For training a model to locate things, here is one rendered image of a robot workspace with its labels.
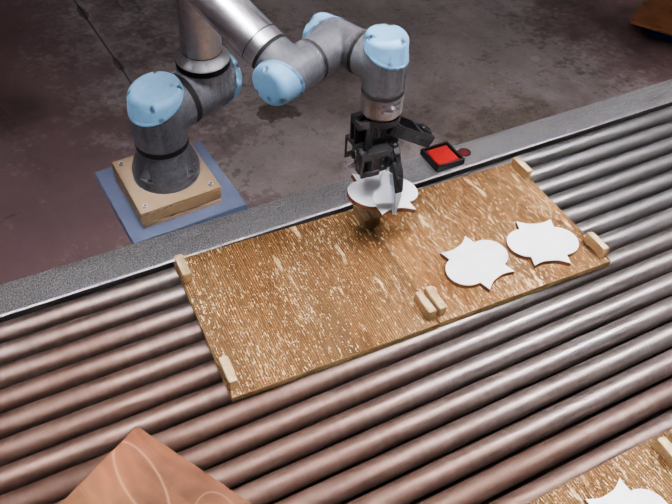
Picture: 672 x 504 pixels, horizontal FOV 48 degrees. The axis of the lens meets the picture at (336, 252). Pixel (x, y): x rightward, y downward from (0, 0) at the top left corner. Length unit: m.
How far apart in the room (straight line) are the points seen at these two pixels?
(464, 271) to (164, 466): 0.70
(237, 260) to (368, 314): 0.29
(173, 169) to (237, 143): 1.67
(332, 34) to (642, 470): 0.88
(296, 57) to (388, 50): 0.15
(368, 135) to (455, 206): 0.38
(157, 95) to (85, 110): 2.05
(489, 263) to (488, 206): 0.19
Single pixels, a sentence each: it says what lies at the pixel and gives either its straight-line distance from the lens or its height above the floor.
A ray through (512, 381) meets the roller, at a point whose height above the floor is 0.92.
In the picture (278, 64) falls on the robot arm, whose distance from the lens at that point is 1.23.
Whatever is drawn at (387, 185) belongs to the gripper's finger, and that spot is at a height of 1.12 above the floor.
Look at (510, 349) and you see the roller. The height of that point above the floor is 0.92.
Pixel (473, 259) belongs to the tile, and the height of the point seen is 0.95.
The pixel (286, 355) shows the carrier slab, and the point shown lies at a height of 0.94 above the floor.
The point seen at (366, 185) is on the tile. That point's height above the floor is 1.06.
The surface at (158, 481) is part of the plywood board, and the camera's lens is 1.13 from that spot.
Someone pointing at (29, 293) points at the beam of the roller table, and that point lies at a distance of 1.57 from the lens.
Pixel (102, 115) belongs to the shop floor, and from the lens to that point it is 3.59.
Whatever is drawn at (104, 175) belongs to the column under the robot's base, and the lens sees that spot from 1.86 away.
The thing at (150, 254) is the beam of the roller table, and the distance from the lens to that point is 1.58.
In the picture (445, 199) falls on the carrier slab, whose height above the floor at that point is 0.94.
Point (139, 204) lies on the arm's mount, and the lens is 1.69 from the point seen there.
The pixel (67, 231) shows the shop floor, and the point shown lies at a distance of 3.04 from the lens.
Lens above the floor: 2.03
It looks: 46 degrees down
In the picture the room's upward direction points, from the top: 3 degrees clockwise
